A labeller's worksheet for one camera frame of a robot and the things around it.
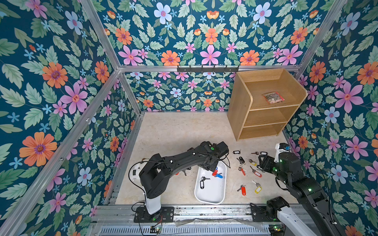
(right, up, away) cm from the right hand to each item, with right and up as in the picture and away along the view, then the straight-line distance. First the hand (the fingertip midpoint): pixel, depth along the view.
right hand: (263, 156), depth 72 cm
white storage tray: (-26, -19, +11) cm, 34 cm away
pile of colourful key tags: (-22, -13, +14) cm, 30 cm away
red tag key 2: (+3, -14, +16) cm, 21 cm away
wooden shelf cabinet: (-3, +21, +10) cm, 23 cm away
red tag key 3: (-7, -21, +10) cm, 25 cm away
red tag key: (-5, -12, +16) cm, 21 cm away
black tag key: (+11, -3, +23) cm, 26 cm away
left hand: (-25, -8, +10) cm, 29 cm away
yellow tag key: (+2, -20, +10) cm, 23 cm away
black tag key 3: (-39, -11, +17) cm, 44 cm away
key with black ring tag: (-5, -7, +21) cm, 23 cm away
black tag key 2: (-7, -2, +24) cm, 25 cm away
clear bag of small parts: (+10, +31, +9) cm, 34 cm away
